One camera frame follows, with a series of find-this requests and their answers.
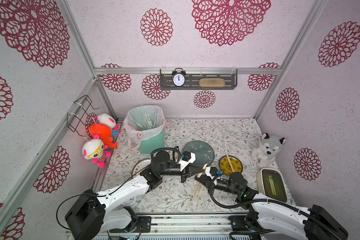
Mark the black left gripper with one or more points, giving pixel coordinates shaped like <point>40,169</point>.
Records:
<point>188,172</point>

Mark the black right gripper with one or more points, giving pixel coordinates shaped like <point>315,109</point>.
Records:
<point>208,180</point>

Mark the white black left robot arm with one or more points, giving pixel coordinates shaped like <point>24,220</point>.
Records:
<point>93,213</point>

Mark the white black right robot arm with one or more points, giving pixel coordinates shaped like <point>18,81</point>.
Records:
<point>267,215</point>

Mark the dark green glass plate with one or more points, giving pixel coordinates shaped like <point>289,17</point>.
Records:
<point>203,151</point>

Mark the yellow black patterned plate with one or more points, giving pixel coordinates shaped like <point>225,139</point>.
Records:
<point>225,167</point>

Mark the green trash bin with bag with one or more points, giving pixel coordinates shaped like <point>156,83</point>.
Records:
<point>145,128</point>

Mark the white green rectangular tray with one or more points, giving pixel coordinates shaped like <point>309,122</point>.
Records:
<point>271,184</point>

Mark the grey husky plush toy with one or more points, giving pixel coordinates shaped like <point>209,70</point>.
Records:
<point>265,154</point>

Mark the wooden brush on shelf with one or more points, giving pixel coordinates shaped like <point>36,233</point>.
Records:
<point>212,83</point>

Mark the black alarm clock on shelf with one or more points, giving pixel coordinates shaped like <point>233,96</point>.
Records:
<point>179,77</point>

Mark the red plush toy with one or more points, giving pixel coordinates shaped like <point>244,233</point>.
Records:
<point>103,132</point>

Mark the white plush with yellow glasses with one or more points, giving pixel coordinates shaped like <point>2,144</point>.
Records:
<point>96,151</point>

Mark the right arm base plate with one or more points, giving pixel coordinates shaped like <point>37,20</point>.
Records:
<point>246,223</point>

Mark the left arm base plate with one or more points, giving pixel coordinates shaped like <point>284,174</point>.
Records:
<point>139,225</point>

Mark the grey wall shelf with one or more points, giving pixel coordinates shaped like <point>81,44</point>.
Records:
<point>192,80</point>

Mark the black wire wall basket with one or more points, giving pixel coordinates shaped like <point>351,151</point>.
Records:
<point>78,120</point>

